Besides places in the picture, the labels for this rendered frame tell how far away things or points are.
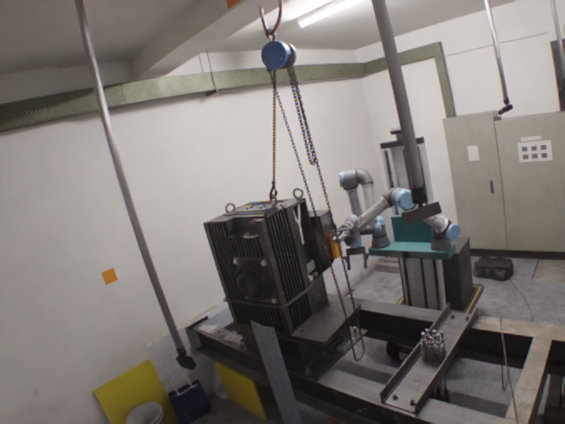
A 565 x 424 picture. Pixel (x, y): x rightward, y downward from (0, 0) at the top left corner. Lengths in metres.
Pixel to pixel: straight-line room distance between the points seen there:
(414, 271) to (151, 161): 2.28
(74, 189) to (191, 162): 1.01
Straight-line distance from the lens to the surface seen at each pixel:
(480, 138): 4.45
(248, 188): 3.49
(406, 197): 2.30
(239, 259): 2.17
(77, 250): 2.74
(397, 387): 2.07
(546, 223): 4.56
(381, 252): 2.88
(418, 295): 3.23
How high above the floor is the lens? 2.05
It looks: 12 degrees down
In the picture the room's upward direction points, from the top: 14 degrees counter-clockwise
